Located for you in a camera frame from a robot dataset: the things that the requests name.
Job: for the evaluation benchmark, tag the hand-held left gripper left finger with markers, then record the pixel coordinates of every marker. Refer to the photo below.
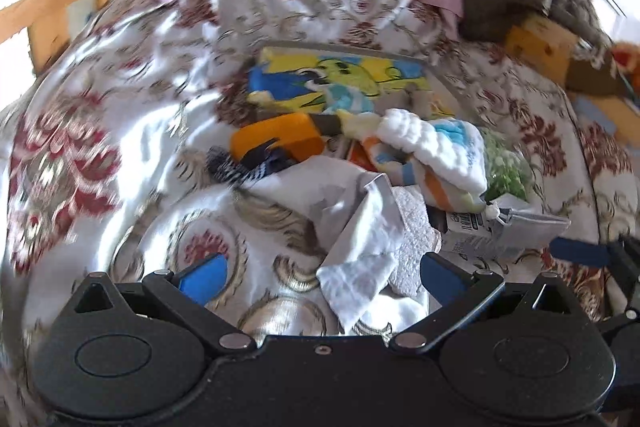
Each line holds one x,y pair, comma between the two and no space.
205,279

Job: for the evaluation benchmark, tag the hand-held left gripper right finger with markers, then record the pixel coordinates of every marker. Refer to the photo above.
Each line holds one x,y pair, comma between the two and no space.
442,277

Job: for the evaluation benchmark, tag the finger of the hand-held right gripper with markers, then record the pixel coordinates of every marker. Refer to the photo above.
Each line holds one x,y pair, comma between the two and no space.
620,324
575,252

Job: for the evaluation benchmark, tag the white terry towel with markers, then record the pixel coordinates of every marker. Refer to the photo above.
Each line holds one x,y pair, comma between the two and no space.
415,232

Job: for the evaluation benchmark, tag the pastel striped cloth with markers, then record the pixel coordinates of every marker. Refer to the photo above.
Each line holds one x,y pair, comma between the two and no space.
430,187

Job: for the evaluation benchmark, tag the white grey cloth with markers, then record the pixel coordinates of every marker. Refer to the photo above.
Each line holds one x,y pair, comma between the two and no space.
350,227

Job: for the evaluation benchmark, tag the white blue fluffy sock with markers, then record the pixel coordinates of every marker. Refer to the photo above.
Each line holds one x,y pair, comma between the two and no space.
440,142

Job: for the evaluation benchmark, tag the white grey plastic packet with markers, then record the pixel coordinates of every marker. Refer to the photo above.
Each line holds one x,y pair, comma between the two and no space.
480,232

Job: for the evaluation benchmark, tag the green white floral cloth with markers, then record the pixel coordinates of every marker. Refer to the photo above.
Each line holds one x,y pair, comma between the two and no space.
505,167

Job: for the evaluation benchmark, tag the black white striped sock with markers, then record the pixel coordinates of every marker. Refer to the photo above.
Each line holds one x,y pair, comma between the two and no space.
235,169

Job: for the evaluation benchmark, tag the orange knit hat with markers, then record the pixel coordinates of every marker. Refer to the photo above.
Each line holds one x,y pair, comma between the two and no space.
295,127

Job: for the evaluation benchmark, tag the floral bedspread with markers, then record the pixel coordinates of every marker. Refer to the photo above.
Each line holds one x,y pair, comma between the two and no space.
125,107

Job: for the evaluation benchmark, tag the cardboard box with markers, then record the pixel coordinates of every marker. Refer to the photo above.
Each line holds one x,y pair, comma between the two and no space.
540,42

